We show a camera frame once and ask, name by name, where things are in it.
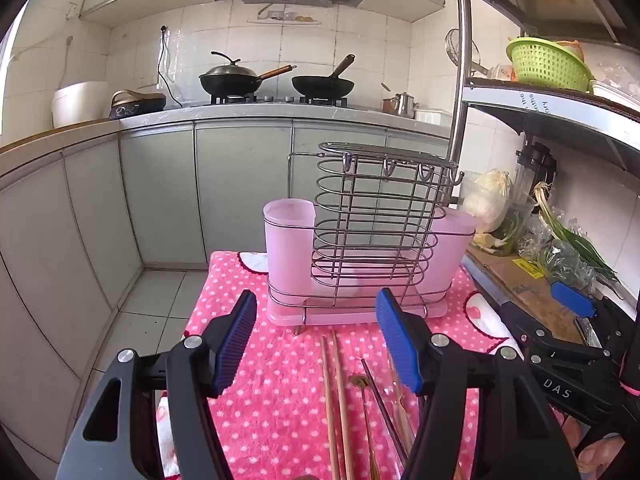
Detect clear bag of greens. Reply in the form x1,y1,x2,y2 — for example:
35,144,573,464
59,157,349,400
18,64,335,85
517,220,601,286

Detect pink wire utensil holder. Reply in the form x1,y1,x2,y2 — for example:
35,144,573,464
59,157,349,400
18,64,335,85
262,142,477,336

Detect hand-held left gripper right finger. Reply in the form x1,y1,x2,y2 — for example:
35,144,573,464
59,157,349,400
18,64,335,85
375,287,583,480

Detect black power cable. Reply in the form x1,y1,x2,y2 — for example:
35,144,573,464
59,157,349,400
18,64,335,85
157,25,183,108

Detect cardboard box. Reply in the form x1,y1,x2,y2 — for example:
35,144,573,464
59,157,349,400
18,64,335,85
462,245,586,346

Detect white wall shelf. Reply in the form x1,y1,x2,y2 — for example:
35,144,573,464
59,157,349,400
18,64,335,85
247,7,321,25

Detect gas stove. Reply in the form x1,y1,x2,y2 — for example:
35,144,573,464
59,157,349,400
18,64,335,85
209,92,348,108

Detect dark brown chopstick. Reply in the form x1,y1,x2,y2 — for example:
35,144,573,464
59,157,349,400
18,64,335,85
360,358,408,466

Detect black open wok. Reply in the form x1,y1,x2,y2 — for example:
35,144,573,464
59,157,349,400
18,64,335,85
291,54,357,98

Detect black electric cooker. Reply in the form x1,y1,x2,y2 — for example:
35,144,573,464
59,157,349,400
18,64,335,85
109,89,167,121

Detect grey kitchen counter cabinets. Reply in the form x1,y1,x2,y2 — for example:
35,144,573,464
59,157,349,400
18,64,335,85
0,102,453,461

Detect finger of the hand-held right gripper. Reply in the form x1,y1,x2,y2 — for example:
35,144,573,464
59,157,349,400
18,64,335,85
499,300,553,357
550,281,632,341

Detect white tray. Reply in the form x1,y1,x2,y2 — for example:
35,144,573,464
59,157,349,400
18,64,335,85
589,79,640,111

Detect white rice cooker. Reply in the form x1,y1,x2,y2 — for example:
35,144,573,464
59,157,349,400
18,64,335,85
51,81,111,128

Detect gold metal spoon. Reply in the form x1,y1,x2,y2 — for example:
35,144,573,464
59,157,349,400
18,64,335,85
348,374,381,480

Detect black wok with lid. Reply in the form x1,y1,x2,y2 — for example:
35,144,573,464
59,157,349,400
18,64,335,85
199,51,297,97

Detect metal shelf rack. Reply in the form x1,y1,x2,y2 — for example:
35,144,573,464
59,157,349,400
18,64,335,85
447,0,640,186

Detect metal grater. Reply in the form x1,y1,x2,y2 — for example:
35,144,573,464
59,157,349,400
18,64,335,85
577,316,603,347

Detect clear plastic bowl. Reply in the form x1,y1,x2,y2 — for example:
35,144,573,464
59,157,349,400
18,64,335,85
457,175,536,256

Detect ginger piece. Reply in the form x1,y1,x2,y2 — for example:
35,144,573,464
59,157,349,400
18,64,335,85
472,232,506,251

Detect green onions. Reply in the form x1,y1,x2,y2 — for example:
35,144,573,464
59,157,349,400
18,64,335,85
532,182,621,286

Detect white lidded container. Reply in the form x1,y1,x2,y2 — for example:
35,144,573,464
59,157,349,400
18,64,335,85
414,107,453,126

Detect metal kettle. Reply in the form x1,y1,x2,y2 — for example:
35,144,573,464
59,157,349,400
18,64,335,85
390,91,420,120

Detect pink dotted cloth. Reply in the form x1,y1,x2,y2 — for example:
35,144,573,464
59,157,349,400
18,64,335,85
155,250,526,480

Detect napa cabbage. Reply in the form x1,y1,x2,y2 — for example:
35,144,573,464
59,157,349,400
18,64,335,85
462,169,513,233

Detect metal wire skimmer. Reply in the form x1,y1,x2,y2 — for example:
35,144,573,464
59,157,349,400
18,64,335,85
445,28,488,73

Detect person's right hand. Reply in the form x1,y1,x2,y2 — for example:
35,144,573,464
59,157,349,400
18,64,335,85
560,412,633,476

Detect black blender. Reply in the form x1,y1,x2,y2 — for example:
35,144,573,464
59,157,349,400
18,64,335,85
512,142,558,206

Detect green plastic basket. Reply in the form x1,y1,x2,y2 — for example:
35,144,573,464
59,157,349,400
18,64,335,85
505,36,593,93

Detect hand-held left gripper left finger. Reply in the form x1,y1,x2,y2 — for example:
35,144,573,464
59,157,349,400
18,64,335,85
55,289,258,480

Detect light wooden chopstick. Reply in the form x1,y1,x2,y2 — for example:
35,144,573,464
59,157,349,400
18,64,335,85
320,336,343,480
331,329,356,480

